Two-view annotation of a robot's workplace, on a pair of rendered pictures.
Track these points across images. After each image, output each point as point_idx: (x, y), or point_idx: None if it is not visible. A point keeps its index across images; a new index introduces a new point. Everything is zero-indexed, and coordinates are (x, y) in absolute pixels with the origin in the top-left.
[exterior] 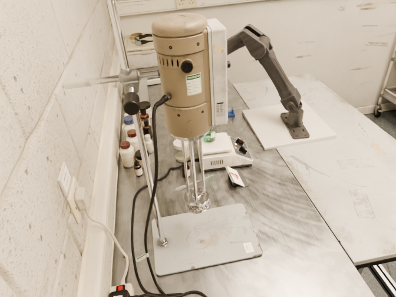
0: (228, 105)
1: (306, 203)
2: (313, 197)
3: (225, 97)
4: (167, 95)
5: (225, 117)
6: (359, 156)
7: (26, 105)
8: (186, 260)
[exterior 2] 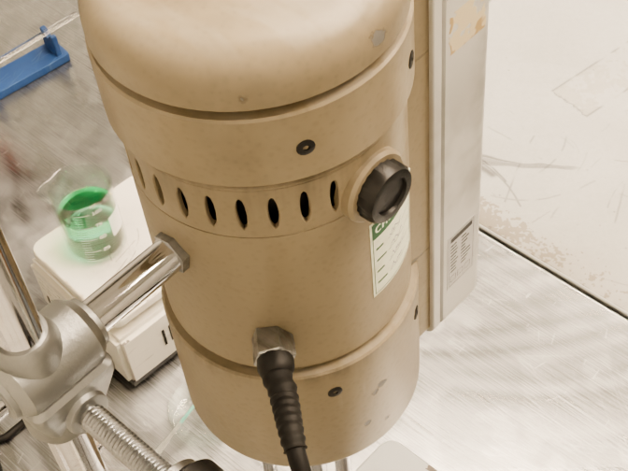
0: (6, 16)
1: (580, 309)
2: (585, 278)
3: (479, 196)
4: (286, 349)
5: (476, 266)
6: (604, 42)
7: None
8: None
